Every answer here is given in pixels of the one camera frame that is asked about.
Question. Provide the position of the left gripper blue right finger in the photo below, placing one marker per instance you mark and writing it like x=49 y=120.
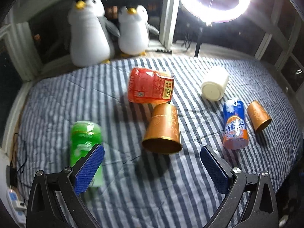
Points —
x=261 y=207

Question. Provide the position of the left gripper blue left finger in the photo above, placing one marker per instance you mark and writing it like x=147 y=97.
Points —
x=44 y=210

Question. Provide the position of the large orange patterned paper cup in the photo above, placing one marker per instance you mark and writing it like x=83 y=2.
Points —
x=162 y=135

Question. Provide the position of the green plastic cup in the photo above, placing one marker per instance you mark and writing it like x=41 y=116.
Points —
x=84 y=135

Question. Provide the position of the small orange paper cup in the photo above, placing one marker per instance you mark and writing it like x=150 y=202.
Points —
x=260 y=119

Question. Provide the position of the white plastic cup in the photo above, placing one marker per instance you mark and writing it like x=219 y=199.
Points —
x=214 y=83

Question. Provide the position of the white power strip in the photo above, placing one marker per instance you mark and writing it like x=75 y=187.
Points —
x=18 y=210

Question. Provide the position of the blue white striped quilt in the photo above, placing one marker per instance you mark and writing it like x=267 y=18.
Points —
x=140 y=188

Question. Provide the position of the large penguin plush toy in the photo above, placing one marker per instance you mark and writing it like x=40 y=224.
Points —
x=91 y=32

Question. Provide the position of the black power strip on sill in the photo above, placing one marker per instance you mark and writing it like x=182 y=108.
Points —
x=164 y=51

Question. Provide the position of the small penguin plush toy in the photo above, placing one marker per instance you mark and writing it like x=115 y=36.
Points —
x=134 y=31

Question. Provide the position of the black ring light tripod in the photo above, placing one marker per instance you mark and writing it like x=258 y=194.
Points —
x=188 y=40

